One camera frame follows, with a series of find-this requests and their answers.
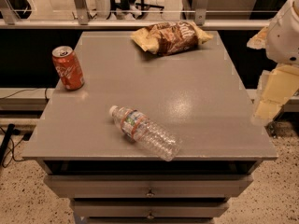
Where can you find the metal railing post right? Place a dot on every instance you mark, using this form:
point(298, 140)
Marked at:
point(199, 7)

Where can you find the upper grey drawer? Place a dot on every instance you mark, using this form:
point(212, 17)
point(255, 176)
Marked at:
point(148, 186)

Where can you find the horizontal metal rail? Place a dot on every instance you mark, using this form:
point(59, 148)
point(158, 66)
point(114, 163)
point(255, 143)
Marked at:
point(130, 25)

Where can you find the lower grey drawer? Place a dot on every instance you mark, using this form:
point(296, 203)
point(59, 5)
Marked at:
point(149, 209)

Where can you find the clear plastic water bottle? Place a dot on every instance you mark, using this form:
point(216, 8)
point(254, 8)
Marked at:
point(147, 133)

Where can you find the red soda can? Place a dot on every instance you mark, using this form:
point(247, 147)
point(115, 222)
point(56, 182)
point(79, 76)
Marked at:
point(68, 67)

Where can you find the metal railing post left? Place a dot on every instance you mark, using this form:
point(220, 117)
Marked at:
point(82, 12)

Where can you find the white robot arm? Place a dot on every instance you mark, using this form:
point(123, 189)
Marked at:
point(280, 39)

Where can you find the grey drawer cabinet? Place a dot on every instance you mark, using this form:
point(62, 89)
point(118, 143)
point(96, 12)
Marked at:
point(197, 95)

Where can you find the brown yellow chip bag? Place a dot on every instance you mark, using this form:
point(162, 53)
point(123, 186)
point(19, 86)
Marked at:
point(168, 38)

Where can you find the grey drawer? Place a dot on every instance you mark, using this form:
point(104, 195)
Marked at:
point(149, 209)
point(148, 186)

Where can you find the metal railing post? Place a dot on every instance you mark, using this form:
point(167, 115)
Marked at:
point(199, 7)
point(82, 12)

